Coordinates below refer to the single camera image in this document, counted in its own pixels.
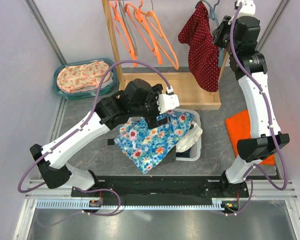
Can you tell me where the blue floral skirt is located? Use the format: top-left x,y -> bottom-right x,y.
114,110 -> 194,174

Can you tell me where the red polka dot skirt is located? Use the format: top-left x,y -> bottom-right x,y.
178,2 -> 220,92

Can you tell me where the blue-grey hanger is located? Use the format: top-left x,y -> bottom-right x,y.
195,0 -> 229,69

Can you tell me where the grey dotted skirt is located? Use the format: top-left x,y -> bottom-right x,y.
160,146 -> 176,165

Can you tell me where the white pleated skirt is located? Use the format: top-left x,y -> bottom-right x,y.
175,121 -> 203,153

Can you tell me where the orange hanger of floral skirt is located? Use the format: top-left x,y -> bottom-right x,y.
139,10 -> 180,70

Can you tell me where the orange hanger of grey skirt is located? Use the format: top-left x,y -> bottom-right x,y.
124,0 -> 163,65

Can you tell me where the orange hanger of denim skirt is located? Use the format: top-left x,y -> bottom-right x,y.
109,0 -> 138,60

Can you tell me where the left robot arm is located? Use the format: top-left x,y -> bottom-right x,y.
30,78 -> 180,190

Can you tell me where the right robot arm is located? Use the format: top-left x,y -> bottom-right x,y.
212,15 -> 290,192

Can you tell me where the wooden clothes rack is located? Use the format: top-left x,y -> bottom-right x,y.
101,0 -> 251,111

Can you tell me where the small black square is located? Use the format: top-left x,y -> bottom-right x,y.
107,139 -> 115,146

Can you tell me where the white plastic laundry basket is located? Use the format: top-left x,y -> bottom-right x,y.
175,108 -> 202,162

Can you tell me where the teal basket with floral cloth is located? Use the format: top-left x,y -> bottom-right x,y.
52,58 -> 114,100

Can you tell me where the orange folded cloth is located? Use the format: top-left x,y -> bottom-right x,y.
224,109 -> 276,166

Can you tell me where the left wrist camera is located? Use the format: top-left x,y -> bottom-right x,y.
156,86 -> 180,115

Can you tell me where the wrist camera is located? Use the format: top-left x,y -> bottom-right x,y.
156,86 -> 180,115
234,0 -> 256,18

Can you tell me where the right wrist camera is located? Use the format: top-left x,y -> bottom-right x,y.
234,0 -> 256,18

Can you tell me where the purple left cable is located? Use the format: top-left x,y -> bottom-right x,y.
16,59 -> 171,227

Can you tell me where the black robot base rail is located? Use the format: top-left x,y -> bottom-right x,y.
71,173 -> 249,199

